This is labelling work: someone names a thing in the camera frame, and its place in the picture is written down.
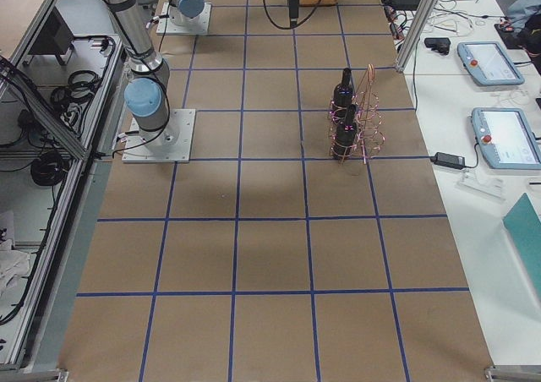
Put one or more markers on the dark wine bottle left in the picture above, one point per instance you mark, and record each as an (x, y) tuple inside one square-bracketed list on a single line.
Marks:
[(342, 96)]

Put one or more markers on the dark wine bottle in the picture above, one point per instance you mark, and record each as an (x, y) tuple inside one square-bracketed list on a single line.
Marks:
[(342, 96), (346, 132)]

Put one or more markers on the dark wine bottle right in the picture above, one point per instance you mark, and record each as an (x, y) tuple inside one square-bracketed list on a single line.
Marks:
[(346, 132)]

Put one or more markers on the black handheld device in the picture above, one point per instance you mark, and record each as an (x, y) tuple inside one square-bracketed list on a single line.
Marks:
[(441, 45)]

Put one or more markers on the far teach pendant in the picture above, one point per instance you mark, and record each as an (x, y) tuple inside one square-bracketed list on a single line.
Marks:
[(488, 63)]

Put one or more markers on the teach pendant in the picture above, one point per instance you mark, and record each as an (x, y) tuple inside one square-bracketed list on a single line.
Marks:
[(488, 63), (505, 138)]

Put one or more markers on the black power adapter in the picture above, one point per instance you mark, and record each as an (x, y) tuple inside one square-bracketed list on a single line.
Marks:
[(448, 160)]

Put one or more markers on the clear acrylic stand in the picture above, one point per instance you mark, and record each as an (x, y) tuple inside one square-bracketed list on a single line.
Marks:
[(493, 187)]

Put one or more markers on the near teach pendant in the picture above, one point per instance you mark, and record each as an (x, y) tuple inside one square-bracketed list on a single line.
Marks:
[(505, 138)]

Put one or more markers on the teal folder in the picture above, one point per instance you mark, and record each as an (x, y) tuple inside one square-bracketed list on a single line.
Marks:
[(523, 224)]

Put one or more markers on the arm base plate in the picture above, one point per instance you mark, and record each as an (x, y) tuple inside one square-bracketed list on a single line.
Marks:
[(172, 145), (179, 24)]

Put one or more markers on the aluminium frame post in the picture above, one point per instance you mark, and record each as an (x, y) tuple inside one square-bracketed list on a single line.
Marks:
[(425, 9)]

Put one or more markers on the copper wire bottle basket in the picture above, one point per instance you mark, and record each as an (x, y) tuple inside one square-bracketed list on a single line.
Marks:
[(369, 139)]

